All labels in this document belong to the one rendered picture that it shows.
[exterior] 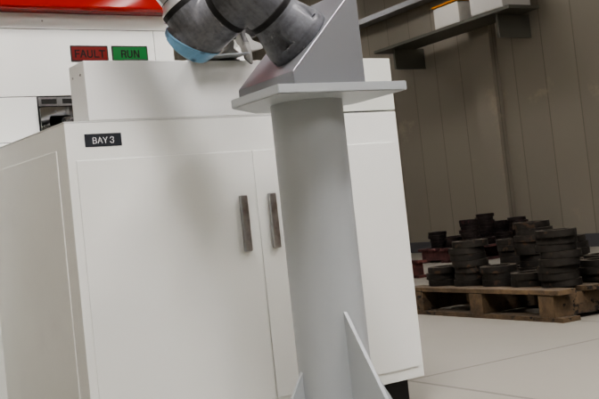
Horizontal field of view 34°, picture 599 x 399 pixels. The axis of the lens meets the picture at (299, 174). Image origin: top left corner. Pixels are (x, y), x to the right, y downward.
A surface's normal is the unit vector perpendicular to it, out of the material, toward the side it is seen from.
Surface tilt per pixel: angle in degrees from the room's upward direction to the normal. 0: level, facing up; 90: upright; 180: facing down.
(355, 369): 90
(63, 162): 90
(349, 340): 90
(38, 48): 90
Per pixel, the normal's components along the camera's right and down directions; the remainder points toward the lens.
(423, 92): -0.86, 0.07
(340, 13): 0.50, -0.09
